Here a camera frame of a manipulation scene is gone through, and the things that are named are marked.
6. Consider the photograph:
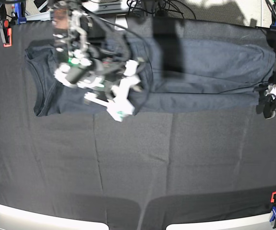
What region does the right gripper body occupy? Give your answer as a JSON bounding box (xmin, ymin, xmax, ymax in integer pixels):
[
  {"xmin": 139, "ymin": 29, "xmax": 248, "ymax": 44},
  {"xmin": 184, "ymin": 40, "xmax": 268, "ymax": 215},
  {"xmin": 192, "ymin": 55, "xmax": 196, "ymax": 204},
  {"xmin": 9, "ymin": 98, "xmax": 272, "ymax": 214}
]
[{"xmin": 80, "ymin": 57, "xmax": 145, "ymax": 101}]

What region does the blue bar clamp left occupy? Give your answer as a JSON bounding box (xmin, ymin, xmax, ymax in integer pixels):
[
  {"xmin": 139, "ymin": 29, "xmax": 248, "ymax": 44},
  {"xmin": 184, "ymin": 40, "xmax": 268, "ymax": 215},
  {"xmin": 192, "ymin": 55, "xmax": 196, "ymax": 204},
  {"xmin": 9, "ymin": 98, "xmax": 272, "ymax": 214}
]
[{"xmin": 11, "ymin": 0, "xmax": 27, "ymax": 24}]

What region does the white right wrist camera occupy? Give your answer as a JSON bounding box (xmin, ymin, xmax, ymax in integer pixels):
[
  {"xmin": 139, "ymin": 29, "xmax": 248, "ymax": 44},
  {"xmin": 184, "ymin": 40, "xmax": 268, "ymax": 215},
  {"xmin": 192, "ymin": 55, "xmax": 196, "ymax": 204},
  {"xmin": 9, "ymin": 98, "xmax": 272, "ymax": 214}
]
[{"xmin": 107, "ymin": 98, "xmax": 135, "ymax": 122}]

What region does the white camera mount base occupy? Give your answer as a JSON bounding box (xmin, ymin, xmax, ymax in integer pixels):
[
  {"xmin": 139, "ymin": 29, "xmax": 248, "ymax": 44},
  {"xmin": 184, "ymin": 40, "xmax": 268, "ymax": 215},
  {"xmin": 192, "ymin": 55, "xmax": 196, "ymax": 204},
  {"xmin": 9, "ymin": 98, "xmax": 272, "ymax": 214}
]
[{"xmin": 114, "ymin": 14, "xmax": 128, "ymax": 31}]

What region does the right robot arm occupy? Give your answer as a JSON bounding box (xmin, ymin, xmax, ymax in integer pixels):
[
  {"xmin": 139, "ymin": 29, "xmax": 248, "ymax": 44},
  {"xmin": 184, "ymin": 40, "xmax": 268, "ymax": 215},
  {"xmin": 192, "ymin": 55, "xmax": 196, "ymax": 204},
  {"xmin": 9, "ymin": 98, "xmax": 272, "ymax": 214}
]
[{"xmin": 51, "ymin": 0, "xmax": 146, "ymax": 110}]

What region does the red black clamp left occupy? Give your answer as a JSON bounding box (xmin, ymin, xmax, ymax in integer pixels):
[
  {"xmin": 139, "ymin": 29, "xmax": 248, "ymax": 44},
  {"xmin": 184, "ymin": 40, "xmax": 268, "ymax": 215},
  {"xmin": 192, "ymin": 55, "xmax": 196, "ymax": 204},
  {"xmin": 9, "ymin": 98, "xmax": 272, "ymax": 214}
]
[{"xmin": 0, "ymin": 19, "xmax": 12, "ymax": 47}]

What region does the black cable bundle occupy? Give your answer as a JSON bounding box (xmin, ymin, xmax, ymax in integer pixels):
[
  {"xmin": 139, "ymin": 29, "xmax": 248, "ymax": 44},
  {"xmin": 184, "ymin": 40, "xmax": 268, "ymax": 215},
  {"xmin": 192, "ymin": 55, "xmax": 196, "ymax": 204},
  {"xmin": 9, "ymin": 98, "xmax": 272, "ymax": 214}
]
[{"xmin": 126, "ymin": 0, "xmax": 197, "ymax": 20}]

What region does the red blue clamp front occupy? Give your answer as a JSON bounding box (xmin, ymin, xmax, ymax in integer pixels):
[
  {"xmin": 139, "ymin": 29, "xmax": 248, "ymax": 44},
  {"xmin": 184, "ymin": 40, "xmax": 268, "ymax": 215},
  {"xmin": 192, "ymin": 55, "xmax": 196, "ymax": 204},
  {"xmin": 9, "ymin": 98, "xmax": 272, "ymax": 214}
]
[{"xmin": 269, "ymin": 191, "xmax": 276, "ymax": 229}]

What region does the dark grey t-shirt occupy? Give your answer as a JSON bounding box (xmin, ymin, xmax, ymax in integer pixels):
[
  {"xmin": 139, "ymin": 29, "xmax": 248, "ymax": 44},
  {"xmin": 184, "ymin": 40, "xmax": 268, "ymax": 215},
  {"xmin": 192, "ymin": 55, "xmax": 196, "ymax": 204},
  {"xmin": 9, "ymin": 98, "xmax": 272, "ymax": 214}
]
[{"xmin": 25, "ymin": 37, "xmax": 276, "ymax": 117}]

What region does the black table cloth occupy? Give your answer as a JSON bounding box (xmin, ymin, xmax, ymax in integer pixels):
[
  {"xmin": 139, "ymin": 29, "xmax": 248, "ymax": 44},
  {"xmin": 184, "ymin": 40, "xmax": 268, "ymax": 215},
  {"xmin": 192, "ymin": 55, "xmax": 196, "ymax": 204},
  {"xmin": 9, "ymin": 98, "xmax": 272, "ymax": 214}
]
[{"xmin": 0, "ymin": 18, "xmax": 276, "ymax": 230}]

